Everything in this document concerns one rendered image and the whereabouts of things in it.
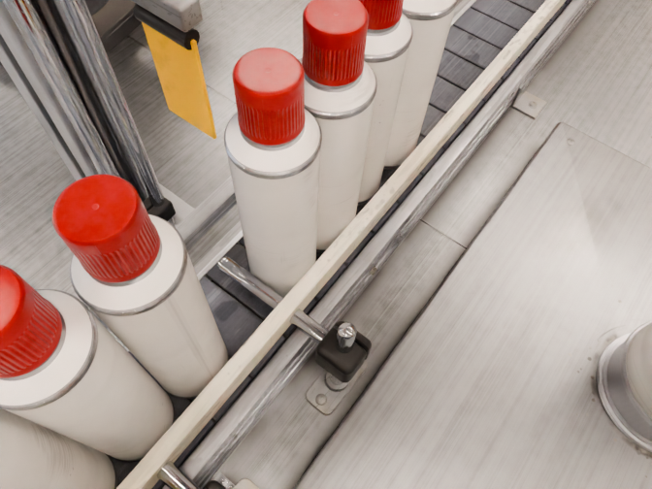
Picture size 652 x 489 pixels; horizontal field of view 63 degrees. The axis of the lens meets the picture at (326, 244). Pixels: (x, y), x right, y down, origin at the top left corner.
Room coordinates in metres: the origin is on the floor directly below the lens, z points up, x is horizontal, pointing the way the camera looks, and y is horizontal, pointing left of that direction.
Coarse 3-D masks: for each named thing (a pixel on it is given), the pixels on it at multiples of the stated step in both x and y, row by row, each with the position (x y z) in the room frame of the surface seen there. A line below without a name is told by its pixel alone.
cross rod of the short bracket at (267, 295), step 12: (228, 264) 0.17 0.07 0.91; (228, 276) 0.16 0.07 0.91; (240, 276) 0.16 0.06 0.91; (252, 276) 0.16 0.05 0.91; (252, 288) 0.15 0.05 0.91; (264, 288) 0.15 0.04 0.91; (264, 300) 0.15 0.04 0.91; (276, 300) 0.15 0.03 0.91; (300, 312) 0.14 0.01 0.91; (300, 324) 0.13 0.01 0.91; (312, 324) 0.13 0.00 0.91; (312, 336) 0.12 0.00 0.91; (324, 336) 0.12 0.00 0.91
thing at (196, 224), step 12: (228, 180) 0.21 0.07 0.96; (216, 192) 0.20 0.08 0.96; (228, 192) 0.20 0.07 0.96; (204, 204) 0.19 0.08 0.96; (216, 204) 0.19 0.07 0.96; (228, 204) 0.19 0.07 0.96; (192, 216) 0.18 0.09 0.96; (204, 216) 0.18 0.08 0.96; (216, 216) 0.18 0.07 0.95; (180, 228) 0.17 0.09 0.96; (192, 228) 0.17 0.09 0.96; (204, 228) 0.17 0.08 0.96; (192, 240) 0.17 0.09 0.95
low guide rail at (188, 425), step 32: (480, 96) 0.36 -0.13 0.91; (448, 128) 0.31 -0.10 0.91; (416, 160) 0.28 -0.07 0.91; (384, 192) 0.24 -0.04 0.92; (352, 224) 0.21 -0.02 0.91; (320, 256) 0.18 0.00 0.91; (320, 288) 0.16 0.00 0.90; (288, 320) 0.13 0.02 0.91; (256, 352) 0.11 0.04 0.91; (224, 384) 0.08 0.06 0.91; (192, 416) 0.06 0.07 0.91; (160, 448) 0.04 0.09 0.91; (128, 480) 0.02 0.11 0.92
